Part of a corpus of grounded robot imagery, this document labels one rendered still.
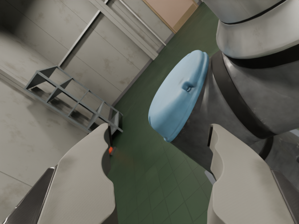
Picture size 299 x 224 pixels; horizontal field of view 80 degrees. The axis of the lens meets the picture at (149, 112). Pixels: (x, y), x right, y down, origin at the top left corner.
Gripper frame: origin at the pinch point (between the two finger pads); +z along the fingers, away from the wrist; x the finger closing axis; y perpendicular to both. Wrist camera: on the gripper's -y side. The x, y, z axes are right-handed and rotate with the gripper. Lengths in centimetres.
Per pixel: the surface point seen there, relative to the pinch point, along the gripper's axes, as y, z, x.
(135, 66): 164, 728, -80
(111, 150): 249, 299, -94
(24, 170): 184, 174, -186
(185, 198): 136, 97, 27
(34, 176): 195, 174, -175
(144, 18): -12, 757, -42
